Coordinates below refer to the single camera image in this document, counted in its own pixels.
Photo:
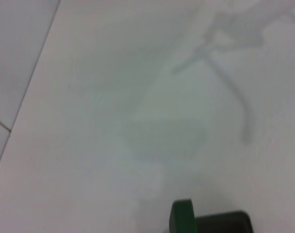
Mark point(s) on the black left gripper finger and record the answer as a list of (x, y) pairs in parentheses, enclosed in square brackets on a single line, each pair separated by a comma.
[(222, 223)]

